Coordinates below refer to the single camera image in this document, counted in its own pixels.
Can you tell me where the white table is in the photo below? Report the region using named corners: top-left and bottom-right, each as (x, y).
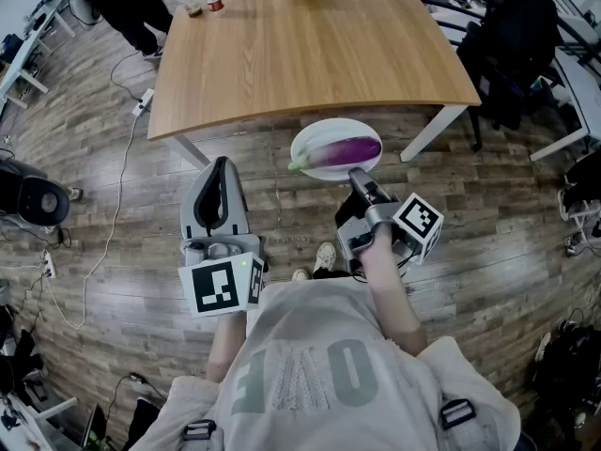
top-left (530, 47), bottom-right (601, 162)

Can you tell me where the purple eggplant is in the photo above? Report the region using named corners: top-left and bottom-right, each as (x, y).
top-left (287, 137), bottom-right (383, 172)

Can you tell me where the black machine with round disc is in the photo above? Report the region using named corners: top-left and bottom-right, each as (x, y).
top-left (0, 157), bottom-right (71, 229)

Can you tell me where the white cable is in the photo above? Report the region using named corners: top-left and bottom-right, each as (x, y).
top-left (46, 114), bottom-right (138, 331)

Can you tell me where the grey harness strap black buckle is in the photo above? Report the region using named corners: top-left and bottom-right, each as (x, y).
top-left (439, 397), bottom-right (499, 451)
top-left (180, 418), bottom-right (226, 451)

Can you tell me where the white oval plate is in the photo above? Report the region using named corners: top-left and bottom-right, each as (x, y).
top-left (289, 118), bottom-right (384, 181)

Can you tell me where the person's light printed shirt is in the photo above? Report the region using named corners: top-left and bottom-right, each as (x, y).
top-left (126, 279), bottom-right (522, 451)

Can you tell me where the person's right forearm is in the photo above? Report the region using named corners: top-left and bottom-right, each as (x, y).
top-left (359, 225), bottom-right (428, 359)

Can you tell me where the white desk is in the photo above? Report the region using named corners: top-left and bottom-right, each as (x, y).
top-left (0, 0), bottom-right (76, 110)
top-left (0, 392), bottom-right (81, 451)

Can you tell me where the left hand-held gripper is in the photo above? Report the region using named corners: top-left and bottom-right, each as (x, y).
top-left (177, 156), bottom-right (270, 319)

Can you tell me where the pile of black bags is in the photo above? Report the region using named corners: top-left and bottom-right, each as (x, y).
top-left (532, 319), bottom-right (601, 441)

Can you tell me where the black chair with dark jackets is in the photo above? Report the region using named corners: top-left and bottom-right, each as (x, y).
top-left (457, 0), bottom-right (564, 152)

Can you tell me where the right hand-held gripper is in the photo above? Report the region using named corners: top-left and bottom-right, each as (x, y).
top-left (333, 166), bottom-right (445, 272)

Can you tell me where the person's left forearm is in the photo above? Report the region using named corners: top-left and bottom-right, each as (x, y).
top-left (206, 310), bottom-right (250, 384)

